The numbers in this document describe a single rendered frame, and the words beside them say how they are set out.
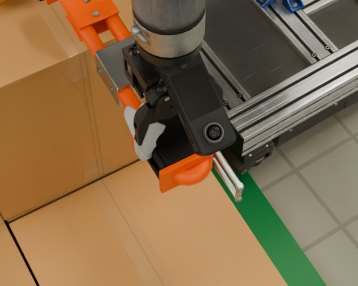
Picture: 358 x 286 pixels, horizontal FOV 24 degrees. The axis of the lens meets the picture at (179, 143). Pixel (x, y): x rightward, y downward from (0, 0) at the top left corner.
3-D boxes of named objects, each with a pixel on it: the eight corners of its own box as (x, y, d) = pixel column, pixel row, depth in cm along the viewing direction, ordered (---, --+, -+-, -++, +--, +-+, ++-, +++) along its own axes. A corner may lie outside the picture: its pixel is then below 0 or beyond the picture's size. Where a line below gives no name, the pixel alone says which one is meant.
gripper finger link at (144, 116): (154, 130, 101) (178, 82, 95) (161, 141, 100) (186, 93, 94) (122, 138, 98) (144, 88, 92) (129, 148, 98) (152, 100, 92)
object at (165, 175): (130, 143, 107) (129, 123, 103) (180, 120, 109) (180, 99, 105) (161, 194, 104) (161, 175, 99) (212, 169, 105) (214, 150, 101)
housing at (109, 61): (94, 71, 113) (91, 52, 110) (138, 52, 115) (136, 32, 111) (117, 109, 110) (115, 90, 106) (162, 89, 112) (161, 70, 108)
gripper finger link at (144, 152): (127, 131, 106) (148, 81, 100) (148, 166, 104) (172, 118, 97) (105, 135, 104) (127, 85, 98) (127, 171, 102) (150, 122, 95)
